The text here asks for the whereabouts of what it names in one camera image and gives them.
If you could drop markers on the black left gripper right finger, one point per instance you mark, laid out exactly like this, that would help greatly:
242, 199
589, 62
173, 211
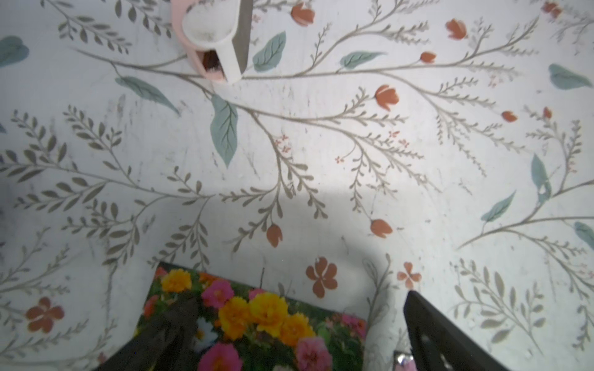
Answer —
437, 344

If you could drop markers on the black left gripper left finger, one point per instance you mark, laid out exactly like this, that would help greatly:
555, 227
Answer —
165, 343

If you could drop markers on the portulaca seed packet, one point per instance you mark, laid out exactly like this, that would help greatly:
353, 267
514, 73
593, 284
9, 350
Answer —
239, 327

